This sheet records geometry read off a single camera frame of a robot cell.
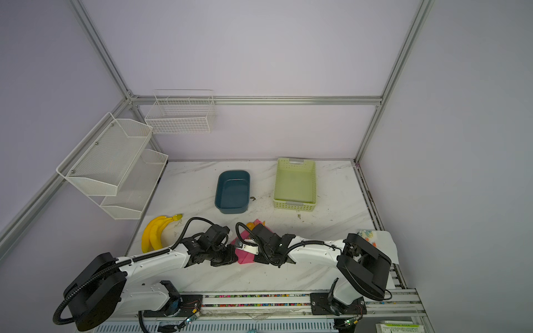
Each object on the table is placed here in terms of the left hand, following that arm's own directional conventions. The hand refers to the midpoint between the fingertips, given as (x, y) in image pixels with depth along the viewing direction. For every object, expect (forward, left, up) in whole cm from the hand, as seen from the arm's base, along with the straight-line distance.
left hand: (237, 260), depth 83 cm
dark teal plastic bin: (+34, +6, +1) cm, 34 cm away
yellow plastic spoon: (+1, -7, +27) cm, 28 cm away
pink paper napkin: (+2, -2, 0) cm, 3 cm away
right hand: (+5, -6, +3) cm, 8 cm away
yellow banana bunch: (+10, +37, +3) cm, 38 cm away
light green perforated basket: (+41, -27, -3) cm, 49 cm away
